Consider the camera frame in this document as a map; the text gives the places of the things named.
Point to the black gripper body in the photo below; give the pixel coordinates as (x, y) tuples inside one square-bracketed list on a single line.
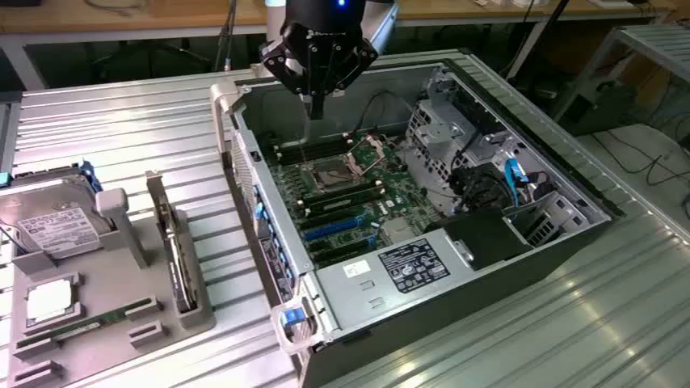
[(323, 20)]

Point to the graphics card with metal bracket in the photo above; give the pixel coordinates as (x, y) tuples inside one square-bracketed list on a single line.
[(174, 238)]

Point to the metal socket cover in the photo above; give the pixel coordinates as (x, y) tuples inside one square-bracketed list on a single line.
[(369, 151)]

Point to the wooden desk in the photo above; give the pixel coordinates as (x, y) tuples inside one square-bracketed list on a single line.
[(162, 16)]

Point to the perforated metal drive cage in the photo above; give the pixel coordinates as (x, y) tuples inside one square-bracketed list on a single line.
[(437, 137)]

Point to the CPU socket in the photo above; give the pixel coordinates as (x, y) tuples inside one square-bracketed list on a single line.
[(329, 174)]

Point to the black RAM stick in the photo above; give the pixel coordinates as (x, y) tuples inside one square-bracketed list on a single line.
[(345, 200)]

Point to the green motherboard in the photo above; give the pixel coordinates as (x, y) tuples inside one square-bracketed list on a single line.
[(399, 202)]

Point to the blue expansion slot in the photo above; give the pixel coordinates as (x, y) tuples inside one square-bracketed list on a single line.
[(331, 228)]

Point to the silver chipset heatsink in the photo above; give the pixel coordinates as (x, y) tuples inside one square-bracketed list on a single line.
[(402, 231)]

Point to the blue disk caddy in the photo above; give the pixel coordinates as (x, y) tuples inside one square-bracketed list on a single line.
[(91, 175)]

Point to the black box on floor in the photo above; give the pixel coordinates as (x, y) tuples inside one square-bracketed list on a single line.
[(598, 109)]

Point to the black plastic shroud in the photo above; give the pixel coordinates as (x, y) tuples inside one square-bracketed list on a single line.
[(480, 240)]

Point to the metal disk bay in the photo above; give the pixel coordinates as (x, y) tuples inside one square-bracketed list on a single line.
[(550, 218)]

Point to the silver hard disk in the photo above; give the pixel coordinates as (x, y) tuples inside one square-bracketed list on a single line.
[(48, 218)]

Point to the open black PC case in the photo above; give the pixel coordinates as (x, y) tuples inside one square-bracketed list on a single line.
[(540, 250)]

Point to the grey power supply unit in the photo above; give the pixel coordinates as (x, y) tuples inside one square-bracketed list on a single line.
[(377, 299)]

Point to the blue case latch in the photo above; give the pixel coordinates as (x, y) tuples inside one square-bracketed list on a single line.
[(294, 317)]

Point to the silver CPU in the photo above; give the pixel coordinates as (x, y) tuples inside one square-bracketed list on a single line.
[(50, 301)]

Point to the green RAM stick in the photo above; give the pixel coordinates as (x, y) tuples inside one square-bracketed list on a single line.
[(80, 325)]

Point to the grey parts rack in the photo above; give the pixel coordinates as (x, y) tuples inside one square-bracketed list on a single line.
[(102, 335)]

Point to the grey metal frame table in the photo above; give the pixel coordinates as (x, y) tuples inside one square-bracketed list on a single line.
[(646, 44)]

